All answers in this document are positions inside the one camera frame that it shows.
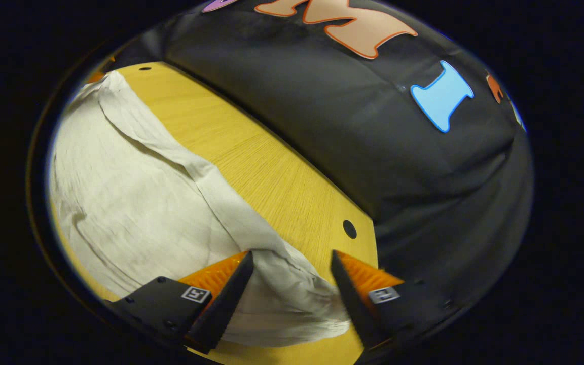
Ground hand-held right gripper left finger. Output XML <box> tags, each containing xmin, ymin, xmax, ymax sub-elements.
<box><xmin>103</xmin><ymin>250</ymin><xmax>255</xmax><ymax>355</ymax></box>

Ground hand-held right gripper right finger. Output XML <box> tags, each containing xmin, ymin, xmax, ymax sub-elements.
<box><xmin>330</xmin><ymin>249</ymin><xmax>456</xmax><ymax>351</ymax></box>

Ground white jeans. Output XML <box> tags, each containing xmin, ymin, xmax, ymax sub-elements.
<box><xmin>48</xmin><ymin>70</ymin><xmax>352</xmax><ymax>348</ymax></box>

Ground black backdrop cloth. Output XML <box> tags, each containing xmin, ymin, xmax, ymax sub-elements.
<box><xmin>115</xmin><ymin>0</ymin><xmax>535</xmax><ymax>330</ymax></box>

